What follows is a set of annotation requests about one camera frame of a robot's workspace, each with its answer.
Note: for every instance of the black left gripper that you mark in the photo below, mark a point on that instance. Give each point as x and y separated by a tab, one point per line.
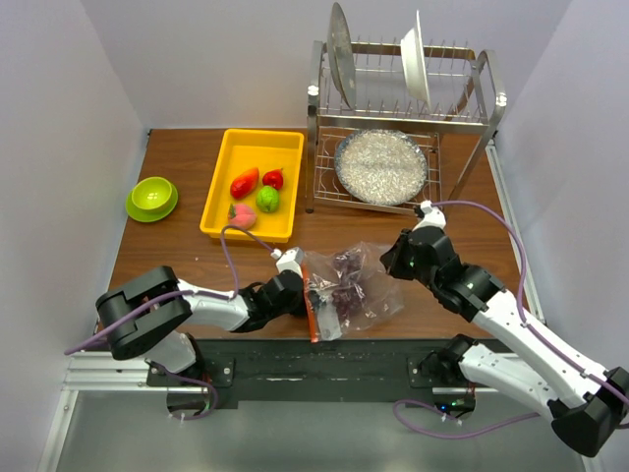
302	309

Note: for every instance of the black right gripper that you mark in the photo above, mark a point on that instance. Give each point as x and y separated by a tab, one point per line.
392	258

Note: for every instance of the clear zip top bag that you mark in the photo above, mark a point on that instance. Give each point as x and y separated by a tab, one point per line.
383	294

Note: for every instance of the purple fake grapes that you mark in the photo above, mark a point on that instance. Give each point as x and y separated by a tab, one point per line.
348	295

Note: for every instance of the pink fake meat pack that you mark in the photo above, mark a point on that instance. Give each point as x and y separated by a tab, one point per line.
242	216

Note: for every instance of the green fake fruit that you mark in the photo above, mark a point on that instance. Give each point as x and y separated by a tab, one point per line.
267	199

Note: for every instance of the orange red fake mango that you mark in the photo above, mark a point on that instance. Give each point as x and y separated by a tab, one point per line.
244	184

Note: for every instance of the red fake apple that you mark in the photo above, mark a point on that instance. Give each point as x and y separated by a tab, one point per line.
274	179

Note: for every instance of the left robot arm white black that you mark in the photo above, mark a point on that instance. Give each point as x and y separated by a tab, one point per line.
140	318

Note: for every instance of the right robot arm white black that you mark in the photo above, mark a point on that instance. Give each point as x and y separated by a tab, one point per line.
584	402

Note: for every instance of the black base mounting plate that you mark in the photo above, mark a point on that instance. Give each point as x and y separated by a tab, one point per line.
353	370

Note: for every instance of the speckled blue rim plate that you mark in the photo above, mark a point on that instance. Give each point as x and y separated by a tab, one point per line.
382	168

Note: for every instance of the yellow plastic tray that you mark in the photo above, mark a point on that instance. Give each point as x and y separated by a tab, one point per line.
258	169

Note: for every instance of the steel dish rack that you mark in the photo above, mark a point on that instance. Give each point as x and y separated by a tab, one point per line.
468	98

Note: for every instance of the green plastic bowl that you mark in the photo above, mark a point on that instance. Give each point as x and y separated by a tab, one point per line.
151	200

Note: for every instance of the white plate upright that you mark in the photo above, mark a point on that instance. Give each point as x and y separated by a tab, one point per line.
414	63

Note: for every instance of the grey metal plate upright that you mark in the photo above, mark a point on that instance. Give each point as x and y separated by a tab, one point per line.
340	56

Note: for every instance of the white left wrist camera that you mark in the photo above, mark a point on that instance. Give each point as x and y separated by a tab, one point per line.
290	260

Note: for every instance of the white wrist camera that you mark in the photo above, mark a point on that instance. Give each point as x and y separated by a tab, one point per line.
429	215
290	260

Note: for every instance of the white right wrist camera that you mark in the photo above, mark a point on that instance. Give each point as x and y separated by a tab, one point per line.
429	215

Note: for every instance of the aluminium frame rail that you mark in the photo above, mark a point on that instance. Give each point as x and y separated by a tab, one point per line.
290	405

